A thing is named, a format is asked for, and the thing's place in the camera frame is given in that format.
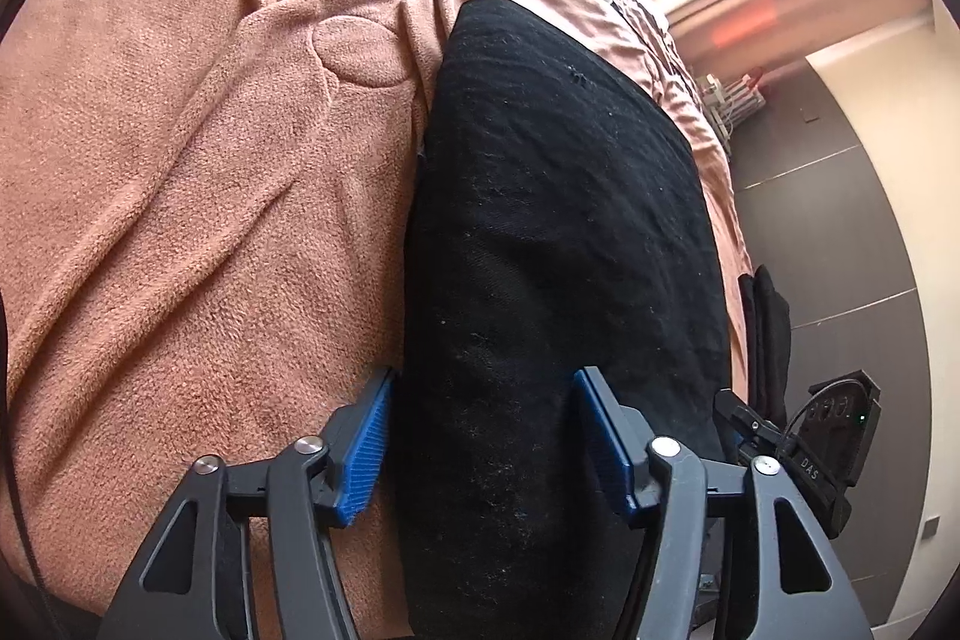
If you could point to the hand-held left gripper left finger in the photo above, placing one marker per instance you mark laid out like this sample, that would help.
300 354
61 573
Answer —
367 445

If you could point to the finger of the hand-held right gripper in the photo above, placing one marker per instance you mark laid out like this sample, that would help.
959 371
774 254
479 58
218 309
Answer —
742 419

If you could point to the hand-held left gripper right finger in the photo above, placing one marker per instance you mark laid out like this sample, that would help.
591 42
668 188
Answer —
604 445

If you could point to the black pants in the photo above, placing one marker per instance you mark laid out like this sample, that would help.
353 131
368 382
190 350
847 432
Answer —
562 220

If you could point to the black folded garment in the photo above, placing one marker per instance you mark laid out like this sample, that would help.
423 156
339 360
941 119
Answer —
765 332

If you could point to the brown fleece blanket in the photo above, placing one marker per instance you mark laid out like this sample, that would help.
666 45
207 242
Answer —
187 197

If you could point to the red white striped rack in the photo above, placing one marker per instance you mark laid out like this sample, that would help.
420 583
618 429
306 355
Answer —
742 89

